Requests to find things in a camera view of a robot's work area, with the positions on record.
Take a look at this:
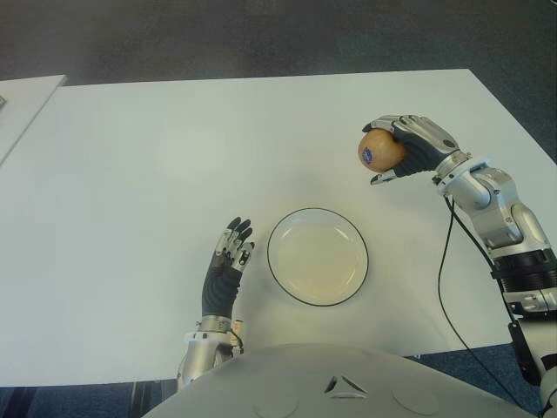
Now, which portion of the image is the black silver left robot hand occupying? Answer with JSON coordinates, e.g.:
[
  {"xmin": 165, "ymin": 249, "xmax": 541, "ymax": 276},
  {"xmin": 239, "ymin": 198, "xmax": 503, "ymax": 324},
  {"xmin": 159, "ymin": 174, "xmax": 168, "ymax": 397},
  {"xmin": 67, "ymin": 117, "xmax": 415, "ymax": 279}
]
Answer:
[{"xmin": 200, "ymin": 216, "xmax": 256, "ymax": 317}]

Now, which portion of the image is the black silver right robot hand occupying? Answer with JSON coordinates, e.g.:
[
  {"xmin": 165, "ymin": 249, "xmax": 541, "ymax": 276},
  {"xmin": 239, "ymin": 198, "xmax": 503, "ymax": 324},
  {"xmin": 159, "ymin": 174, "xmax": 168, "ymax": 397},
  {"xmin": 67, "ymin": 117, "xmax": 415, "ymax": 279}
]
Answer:
[{"xmin": 361, "ymin": 113, "xmax": 463, "ymax": 186}]

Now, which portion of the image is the yellow-red apple with sticker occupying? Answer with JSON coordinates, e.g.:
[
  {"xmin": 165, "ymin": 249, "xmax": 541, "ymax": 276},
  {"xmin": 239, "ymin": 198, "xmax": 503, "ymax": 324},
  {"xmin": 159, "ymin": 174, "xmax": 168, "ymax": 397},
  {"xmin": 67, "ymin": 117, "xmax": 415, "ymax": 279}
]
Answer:
[{"xmin": 358, "ymin": 129, "xmax": 407, "ymax": 172}]

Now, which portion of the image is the white plate with black rim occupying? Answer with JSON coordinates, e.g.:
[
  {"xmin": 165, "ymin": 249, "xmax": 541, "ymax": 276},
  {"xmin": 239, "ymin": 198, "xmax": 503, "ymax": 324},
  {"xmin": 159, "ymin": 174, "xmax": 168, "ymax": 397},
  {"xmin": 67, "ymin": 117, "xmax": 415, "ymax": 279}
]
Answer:
[{"xmin": 266, "ymin": 207, "xmax": 370, "ymax": 307}]

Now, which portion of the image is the grey robot torso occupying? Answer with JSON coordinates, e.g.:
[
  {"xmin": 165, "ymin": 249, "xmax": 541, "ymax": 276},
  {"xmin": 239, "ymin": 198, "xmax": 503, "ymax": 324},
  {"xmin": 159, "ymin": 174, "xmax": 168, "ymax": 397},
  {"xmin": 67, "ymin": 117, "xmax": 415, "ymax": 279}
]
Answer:
[{"xmin": 147, "ymin": 342, "xmax": 545, "ymax": 418}]

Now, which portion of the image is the white side table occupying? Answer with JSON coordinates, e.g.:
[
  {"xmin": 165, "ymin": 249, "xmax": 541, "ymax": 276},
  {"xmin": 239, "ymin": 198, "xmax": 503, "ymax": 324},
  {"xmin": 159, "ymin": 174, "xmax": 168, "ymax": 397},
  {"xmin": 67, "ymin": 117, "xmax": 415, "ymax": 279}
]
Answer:
[{"xmin": 0, "ymin": 74, "xmax": 69, "ymax": 166}]

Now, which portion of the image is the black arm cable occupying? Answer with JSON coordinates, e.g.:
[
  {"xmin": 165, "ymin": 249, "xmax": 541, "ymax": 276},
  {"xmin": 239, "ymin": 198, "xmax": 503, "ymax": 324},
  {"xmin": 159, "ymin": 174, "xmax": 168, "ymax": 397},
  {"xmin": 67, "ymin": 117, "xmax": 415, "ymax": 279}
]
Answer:
[{"xmin": 437, "ymin": 195, "xmax": 495, "ymax": 353}]

